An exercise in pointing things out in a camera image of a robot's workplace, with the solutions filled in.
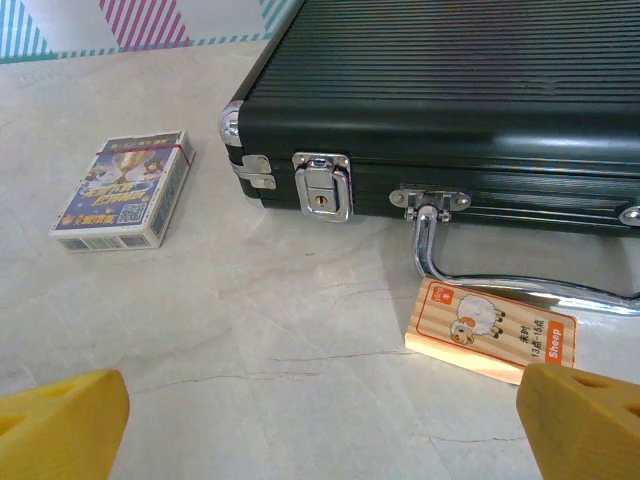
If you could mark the black ribbed aluminium case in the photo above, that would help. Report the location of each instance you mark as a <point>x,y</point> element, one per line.
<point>440,100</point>

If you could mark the wooden sheep picture block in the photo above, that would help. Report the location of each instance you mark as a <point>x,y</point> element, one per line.
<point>490,327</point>

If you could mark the playing card box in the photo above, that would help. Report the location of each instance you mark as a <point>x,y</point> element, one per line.
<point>120,195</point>

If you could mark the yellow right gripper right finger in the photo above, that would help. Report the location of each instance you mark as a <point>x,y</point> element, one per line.
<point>585,430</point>

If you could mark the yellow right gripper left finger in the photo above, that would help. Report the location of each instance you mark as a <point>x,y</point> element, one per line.
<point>55,430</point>

